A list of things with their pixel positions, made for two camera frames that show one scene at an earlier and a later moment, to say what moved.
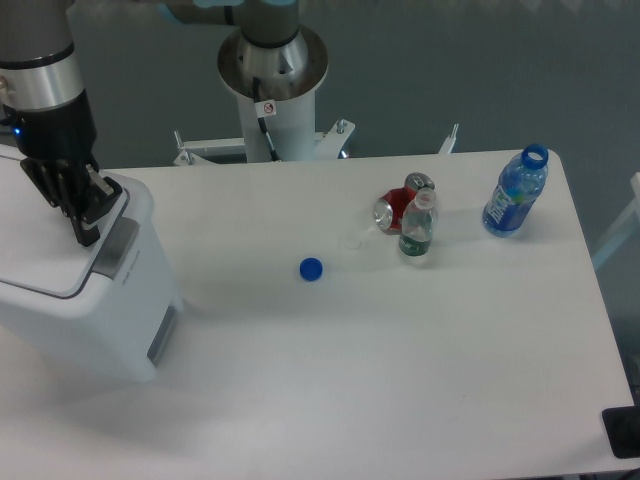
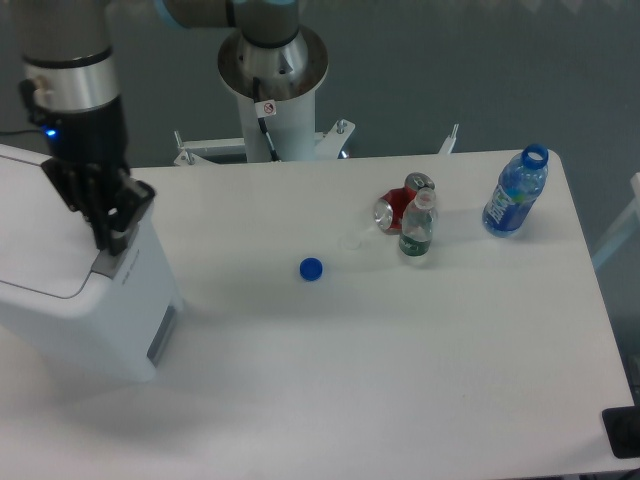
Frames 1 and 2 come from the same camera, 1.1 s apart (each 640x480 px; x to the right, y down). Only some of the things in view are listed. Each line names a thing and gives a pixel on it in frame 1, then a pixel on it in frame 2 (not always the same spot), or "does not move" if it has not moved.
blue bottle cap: x=311 y=269 does not move
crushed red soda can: x=389 y=209 does not move
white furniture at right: x=624 y=223 does not move
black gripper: x=65 y=132 to x=97 y=135
